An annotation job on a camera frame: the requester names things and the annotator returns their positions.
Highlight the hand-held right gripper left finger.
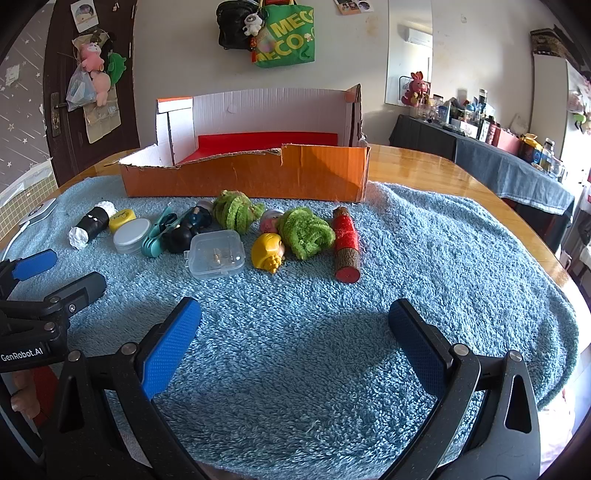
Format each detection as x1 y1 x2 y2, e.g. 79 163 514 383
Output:
39 296 208 480

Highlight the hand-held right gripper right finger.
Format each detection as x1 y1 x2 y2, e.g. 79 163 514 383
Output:
383 298 541 480

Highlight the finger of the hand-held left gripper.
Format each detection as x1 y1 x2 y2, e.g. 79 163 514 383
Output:
0 271 108 334
0 249 58 301

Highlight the black and white roll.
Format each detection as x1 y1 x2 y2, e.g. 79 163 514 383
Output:
68 200 117 251

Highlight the white round tin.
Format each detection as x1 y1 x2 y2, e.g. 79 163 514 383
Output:
113 218 152 254

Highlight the yellow round cap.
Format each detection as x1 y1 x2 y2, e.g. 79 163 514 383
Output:
108 209 138 233

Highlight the red wooden stick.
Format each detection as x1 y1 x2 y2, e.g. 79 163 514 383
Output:
332 206 362 283

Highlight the yellow toy figure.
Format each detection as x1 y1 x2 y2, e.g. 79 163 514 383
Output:
250 232 287 276

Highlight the green fuzzy scrunchie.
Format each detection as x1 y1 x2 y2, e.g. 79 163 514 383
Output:
277 207 336 261
212 189 266 230

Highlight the small pink toy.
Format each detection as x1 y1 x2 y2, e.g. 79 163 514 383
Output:
259 209 286 234

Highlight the orange cardboard box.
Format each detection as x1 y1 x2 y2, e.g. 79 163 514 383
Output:
117 84 371 204

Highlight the person's left hand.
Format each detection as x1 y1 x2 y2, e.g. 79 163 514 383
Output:
9 369 44 421

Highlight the white square device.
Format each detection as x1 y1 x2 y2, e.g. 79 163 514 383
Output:
25 200 56 222

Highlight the teal plastic clip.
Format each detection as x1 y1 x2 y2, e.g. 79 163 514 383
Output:
141 206 183 258

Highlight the black round-headed figurine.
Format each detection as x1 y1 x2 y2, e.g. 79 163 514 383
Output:
164 226 195 254

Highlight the clear plastic case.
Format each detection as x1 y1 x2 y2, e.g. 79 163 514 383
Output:
184 230 246 281

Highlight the blue fluffy towel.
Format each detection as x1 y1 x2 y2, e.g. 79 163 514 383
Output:
0 175 580 472

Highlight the dark blue figurine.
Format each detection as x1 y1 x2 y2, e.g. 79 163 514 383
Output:
178 200 215 232

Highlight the beige hanging pouch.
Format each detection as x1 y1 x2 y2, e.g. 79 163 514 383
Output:
84 104 122 143

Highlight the clear plastic bag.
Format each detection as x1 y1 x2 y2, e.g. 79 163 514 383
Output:
66 69 100 112

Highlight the wooden table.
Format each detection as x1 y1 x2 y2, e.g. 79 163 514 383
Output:
74 143 591 324

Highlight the blue cloth covered side table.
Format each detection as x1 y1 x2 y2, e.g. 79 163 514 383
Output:
389 114 575 252

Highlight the dark wooden door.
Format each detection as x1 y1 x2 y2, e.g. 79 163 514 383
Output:
44 0 139 188

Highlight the green plush toy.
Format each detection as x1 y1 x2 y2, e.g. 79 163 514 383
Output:
107 52 127 86

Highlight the pink plush toy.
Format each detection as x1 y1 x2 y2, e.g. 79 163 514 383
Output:
79 42 112 108

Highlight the row of bottles and jars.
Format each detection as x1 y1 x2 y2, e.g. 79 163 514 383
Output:
416 88 568 181

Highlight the door sticker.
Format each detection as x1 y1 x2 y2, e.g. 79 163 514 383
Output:
70 0 100 33

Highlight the pink rabbit plush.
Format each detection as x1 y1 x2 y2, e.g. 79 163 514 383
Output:
401 71 431 107

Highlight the black bag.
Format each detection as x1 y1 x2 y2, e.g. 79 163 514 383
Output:
216 0 259 51

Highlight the white cabinet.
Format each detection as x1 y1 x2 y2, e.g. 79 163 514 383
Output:
531 28 591 139

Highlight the panda plush charm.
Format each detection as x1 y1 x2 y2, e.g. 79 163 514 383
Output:
242 11 265 37

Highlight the green tote bag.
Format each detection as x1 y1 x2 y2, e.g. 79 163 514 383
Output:
252 0 316 69

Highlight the door handle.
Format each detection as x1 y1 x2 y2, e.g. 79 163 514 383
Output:
50 92 63 137

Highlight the wall mirror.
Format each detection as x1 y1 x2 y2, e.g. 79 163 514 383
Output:
385 0 434 108

